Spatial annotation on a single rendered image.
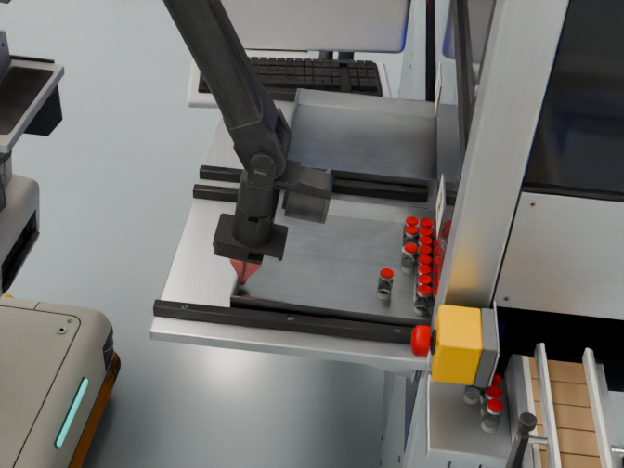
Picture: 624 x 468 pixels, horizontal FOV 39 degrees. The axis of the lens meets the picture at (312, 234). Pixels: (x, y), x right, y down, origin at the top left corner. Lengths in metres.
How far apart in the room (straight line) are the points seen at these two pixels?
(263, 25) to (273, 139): 0.98
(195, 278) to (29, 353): 0.82
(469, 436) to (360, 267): 0.34
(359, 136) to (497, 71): 0.75
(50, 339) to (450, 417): 1.17
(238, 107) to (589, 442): 0.60
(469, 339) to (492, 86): 0.32
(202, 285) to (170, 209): 1.57
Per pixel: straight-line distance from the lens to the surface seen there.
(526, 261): 1.13
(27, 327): 2.18
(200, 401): 2.34
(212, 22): 1.06
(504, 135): 1.01
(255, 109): 1.11
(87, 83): 3.60
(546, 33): 0.95
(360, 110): 1.77
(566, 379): 1.24
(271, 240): 1.27
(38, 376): 2.07
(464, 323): 1.12
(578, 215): 1.09
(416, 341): 1.12
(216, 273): 1.38
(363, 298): 1.35
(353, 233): 1.46
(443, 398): 1.24
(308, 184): 1.19
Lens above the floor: 1.81
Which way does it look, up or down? 40 degrees down
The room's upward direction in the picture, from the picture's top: 4 degrees clockwise
